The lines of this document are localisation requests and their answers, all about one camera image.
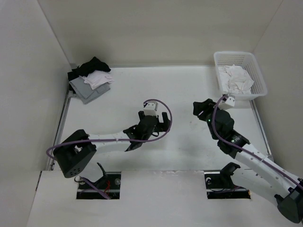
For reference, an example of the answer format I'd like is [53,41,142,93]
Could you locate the black folded tank top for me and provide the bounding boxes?
[67,57,111,81]

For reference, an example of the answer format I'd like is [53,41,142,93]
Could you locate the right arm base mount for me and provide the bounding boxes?
[204,162,251,200]

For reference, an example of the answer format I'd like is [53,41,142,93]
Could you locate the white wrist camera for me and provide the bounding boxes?
[218,95,235,110]
[143,101,158,117]

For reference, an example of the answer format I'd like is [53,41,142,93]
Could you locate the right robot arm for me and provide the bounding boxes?
[193,96,303,224]

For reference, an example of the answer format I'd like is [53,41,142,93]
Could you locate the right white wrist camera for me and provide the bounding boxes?
[218,95,235,110]

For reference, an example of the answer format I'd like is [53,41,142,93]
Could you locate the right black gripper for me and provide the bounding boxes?
[193,98,226,140]

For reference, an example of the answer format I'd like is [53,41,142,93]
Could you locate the white plastic basket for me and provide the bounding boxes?
[214,51,267,100]

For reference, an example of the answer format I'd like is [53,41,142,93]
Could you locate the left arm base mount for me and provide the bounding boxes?
[74,163,122,200]

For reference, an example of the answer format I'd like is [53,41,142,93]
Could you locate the white tank tops in basket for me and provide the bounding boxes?
[218,65,254,95]

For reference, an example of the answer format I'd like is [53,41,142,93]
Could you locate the grey folded tank top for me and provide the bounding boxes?
[69,77,110,105]

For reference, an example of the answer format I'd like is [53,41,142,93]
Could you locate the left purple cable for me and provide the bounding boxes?
[46,98,173,164]

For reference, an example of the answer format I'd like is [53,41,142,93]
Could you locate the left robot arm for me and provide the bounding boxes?
[53,111,172,189]

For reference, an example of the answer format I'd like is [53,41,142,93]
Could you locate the metal table frame rail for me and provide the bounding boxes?
[46,84,73,171]

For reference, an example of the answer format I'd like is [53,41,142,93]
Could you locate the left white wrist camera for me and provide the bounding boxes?
[143,101,158,117]

